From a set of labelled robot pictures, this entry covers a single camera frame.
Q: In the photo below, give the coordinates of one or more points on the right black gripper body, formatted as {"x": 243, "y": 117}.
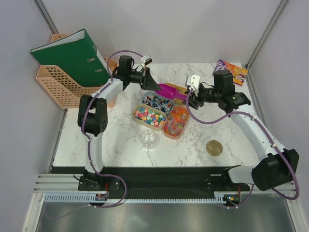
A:
{"x": 208, "y": 94}

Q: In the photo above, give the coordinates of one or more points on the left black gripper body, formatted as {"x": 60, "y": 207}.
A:
{"x": 135, "y": 77}

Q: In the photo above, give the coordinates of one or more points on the magenta plastic scoop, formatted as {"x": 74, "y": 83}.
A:
{"x": 166, "y": 89}

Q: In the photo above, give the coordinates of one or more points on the clear glass jar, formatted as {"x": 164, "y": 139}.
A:
{"x": 148, "y": 139}

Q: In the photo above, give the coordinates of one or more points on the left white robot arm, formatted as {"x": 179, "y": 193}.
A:
{"x": 93, "y": 114}

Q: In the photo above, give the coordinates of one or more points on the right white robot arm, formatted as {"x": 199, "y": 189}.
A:
{"x": 277, "y": 165}

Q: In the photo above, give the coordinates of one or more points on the peach desk organizer box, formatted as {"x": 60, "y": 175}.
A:
{"x": 112, "y": 65}

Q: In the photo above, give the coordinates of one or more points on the blue lollipop tray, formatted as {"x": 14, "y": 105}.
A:
{"x": 158, "y": 102}

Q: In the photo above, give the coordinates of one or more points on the yellow candy tray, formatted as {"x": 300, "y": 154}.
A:
{"x": 181, "y": 93}

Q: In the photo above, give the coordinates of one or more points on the Roald Dahl paperback book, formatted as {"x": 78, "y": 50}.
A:
{"x": 239, "y": 74}

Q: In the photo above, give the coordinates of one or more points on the pink gummy star tray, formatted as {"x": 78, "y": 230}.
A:
{"x": 176, "y": 122}

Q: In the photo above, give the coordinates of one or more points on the beige candy tray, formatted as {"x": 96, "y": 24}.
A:
{"x": 149, "y": 117}

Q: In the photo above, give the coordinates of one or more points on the gold jar lid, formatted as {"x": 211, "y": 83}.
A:
{"x": 214, "y": 148}

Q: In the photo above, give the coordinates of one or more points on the peach mesh file basket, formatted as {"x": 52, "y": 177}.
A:
{"x": 64, "y": 90}

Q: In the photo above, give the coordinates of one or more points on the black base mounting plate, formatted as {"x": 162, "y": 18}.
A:
{"x": 156, "y": 183}

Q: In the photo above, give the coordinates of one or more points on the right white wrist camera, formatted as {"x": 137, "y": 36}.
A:
{"x": 192, "y": 83}

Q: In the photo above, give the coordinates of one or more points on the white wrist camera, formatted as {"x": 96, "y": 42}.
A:
{"x": 192, "y": 83}
{"x": 146, "y": 60}

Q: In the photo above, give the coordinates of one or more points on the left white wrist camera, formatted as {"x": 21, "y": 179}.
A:
{"x": 146, "y": 60}

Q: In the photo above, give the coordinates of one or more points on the green ring binder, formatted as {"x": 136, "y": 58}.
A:
{"x": 78, "y": 56}

